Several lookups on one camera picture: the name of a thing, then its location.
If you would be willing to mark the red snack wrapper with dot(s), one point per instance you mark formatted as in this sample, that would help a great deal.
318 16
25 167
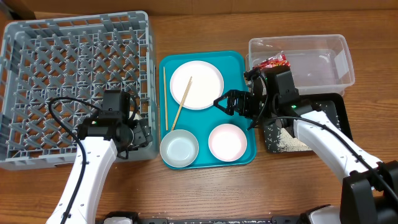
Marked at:
275 61

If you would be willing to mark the teal serving tray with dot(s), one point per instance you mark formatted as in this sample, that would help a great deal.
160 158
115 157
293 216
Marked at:
201 122

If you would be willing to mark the clear plastic bin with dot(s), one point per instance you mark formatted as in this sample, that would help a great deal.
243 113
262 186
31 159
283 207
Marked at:
319 63

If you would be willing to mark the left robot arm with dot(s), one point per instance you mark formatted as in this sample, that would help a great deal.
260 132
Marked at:
114 131

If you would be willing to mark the grey plastic dish rack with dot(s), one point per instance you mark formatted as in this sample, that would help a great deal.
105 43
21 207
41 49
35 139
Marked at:
62 68

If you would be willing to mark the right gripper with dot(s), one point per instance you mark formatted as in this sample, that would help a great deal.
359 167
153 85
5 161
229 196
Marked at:
239 103

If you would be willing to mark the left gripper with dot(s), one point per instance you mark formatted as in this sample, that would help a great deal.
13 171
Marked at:
143 132

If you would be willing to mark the large white plate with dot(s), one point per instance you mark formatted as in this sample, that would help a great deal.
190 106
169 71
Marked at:
207 84

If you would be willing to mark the grey round bowl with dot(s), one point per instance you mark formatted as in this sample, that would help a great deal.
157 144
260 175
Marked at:
179 148

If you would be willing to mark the black plastic tray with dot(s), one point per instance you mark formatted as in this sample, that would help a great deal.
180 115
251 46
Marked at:
340 107

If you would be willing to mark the rice grains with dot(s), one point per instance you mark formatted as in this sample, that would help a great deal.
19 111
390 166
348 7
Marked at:
278 140

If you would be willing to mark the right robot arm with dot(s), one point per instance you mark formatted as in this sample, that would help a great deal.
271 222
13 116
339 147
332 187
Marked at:
369 185

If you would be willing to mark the wooden chopstick on tray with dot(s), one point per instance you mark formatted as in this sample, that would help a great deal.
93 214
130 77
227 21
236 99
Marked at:
165 100

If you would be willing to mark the wooden chopstick on plate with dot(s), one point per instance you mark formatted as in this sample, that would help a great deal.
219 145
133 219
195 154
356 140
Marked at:
182 103

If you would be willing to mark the small pink bowl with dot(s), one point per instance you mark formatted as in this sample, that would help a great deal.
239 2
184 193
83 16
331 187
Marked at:
227 142

